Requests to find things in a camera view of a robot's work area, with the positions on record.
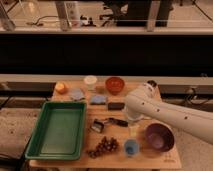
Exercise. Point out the white cup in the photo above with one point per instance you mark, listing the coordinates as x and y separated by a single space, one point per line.
90 82

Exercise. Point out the black rectangular block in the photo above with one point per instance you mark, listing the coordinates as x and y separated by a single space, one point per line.
115 106

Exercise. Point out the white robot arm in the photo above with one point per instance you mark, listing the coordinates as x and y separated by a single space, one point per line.
140 102

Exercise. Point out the green plastic tray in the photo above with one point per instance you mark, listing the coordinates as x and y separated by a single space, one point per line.
59 132

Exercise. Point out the blue plastic cup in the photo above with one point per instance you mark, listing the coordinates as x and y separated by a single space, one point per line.
131 147

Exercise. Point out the blue sponge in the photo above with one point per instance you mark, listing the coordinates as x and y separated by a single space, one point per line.
98 100

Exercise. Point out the grey blue cloth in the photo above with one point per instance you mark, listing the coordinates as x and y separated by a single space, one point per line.
77 94

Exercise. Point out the orange fruit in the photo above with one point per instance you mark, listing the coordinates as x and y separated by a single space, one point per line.
61 88

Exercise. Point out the purple bowl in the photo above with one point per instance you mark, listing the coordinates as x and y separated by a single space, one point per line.
160 137

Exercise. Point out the dark grape bunch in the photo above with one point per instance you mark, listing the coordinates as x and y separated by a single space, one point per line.
105 146

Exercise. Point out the wooden board table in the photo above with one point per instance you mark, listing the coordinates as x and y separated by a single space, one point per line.
147 158

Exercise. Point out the small metal cup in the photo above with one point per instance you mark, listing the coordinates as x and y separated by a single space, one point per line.
152 83

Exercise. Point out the red bowl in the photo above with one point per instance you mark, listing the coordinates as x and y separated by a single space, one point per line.
114 85

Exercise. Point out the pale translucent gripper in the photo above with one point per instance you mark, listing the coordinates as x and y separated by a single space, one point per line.
133 128

